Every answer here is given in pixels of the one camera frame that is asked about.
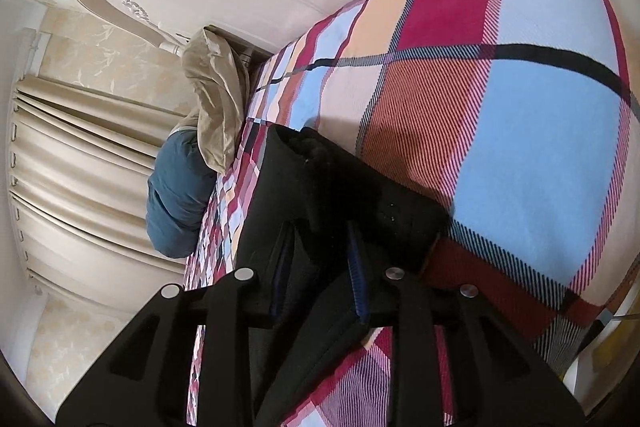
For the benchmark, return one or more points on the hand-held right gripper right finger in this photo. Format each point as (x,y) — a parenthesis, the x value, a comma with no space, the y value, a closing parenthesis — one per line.
(358,277)

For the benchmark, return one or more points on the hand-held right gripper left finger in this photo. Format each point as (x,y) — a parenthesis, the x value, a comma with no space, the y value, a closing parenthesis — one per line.
(283,277)

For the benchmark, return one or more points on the black pants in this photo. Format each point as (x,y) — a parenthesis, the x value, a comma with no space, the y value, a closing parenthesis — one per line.
(325,187)

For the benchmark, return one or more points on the blue pillow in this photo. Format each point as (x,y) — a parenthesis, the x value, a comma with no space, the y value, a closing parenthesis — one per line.
(175,197)

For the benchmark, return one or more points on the beige pillow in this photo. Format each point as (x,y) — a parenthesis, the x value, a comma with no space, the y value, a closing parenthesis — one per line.
(215,97)

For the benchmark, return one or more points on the plaid bed sheet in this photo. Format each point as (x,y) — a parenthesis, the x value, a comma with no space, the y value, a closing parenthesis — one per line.
(500,107)

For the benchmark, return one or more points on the cream curtain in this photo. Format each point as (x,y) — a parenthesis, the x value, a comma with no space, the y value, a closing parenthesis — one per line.
(75,187)

